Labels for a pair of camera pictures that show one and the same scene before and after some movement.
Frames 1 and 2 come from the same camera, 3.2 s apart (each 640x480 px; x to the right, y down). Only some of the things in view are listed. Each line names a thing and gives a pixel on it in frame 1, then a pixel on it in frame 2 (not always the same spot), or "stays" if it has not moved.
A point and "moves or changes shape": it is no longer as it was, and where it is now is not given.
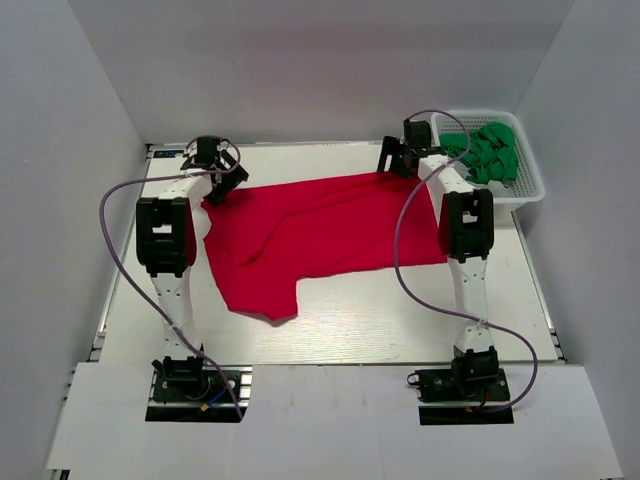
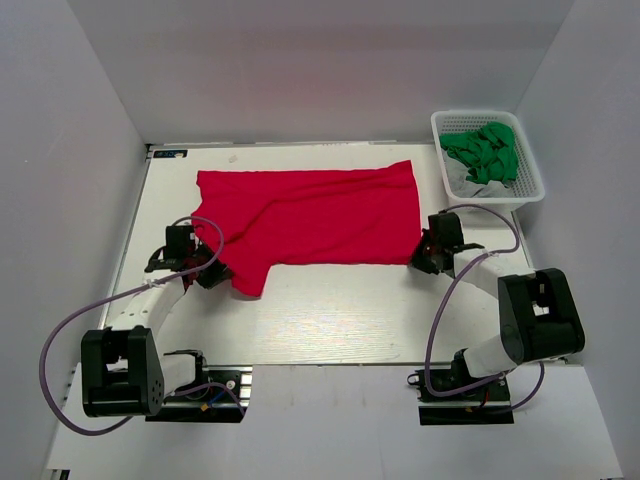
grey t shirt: x=498 y=191 stays
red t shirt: x=262 y=237 moves or changes shape
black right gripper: x=392 y=146 to x=417 y=259
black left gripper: x=232 y=180 to x=220 y=273
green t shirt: x=492 y=155 stays
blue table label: x=167 y=153 stays
